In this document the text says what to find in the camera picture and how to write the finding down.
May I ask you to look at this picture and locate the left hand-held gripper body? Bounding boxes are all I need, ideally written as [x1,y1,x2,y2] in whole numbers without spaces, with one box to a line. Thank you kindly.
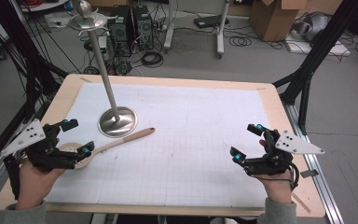
[0,119,78,172]

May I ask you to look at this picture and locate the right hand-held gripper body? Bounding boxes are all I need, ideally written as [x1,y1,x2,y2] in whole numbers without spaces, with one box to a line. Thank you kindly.
[243,129,325,176]

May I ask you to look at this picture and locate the wooden slotted spoon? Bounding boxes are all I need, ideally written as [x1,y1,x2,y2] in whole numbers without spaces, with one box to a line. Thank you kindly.
[57,127,157,170]

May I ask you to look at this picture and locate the metal utensil stand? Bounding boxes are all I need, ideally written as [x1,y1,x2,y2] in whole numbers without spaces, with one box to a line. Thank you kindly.
[68,0,139,139]

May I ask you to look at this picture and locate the person's right hand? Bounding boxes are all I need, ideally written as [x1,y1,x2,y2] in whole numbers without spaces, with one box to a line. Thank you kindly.
[255,138,293,204]

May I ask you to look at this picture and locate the person's left hand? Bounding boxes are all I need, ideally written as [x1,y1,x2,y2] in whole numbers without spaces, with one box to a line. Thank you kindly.
[15,160,66,210]

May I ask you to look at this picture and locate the small black tag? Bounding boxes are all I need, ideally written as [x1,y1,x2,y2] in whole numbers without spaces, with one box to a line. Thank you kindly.
[300,169,320,179]

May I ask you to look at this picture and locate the white grid paper mat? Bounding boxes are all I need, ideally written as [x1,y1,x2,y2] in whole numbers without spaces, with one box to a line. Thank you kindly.
[45,82,271,208]

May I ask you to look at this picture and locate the small white green device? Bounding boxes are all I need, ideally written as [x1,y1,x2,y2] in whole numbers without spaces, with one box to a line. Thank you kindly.
[97,35,108,53]

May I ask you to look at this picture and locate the white stand leg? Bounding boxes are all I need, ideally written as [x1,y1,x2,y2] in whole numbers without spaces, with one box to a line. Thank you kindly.
[163,0,175,54]
[216,0,231,60]

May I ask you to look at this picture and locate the black computer tower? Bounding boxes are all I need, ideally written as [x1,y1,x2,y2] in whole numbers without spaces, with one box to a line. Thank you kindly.
[132,5,154,50]
[108,5,134,57]

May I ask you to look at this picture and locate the large cardboard box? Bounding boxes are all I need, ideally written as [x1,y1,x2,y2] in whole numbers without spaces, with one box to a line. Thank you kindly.
[249,0,309,42]

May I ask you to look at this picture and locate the white flat board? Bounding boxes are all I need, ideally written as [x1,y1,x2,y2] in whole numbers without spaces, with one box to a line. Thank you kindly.
[284,34,351,57]

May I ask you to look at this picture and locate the flat black box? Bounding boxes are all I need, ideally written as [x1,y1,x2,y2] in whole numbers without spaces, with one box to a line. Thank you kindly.
[194,14,230,30]

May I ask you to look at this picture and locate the grey rounded appliance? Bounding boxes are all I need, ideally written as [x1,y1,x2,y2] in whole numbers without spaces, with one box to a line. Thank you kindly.
[293,11,332,42]

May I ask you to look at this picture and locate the round white table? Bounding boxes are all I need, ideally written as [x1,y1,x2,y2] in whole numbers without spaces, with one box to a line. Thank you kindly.
[20,0,69,13]

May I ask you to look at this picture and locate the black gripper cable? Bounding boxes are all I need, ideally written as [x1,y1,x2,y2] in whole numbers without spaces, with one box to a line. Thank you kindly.
[255,162,300,190]

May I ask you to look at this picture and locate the black wrist strap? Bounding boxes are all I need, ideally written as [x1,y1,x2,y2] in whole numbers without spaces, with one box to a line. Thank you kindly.
[3,154,21,200]

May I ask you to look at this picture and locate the aluminium rail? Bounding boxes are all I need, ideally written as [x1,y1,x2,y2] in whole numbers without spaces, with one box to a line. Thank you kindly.
[282,102,344,224]

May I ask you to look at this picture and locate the black frame with cables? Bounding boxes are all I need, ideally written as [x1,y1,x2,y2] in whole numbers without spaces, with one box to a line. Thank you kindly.
[0,0,69,175]

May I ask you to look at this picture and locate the thin coiled black cable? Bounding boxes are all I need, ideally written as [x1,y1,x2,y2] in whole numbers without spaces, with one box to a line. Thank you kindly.
[228,35,253,48]

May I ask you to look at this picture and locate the black metal frame strut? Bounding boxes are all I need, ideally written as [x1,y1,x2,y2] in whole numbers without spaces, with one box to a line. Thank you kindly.
[272,0,358,136]

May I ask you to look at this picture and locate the thick coiled black cable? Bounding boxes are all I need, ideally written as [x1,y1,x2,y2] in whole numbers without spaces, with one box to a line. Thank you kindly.
[141,50,165,68]

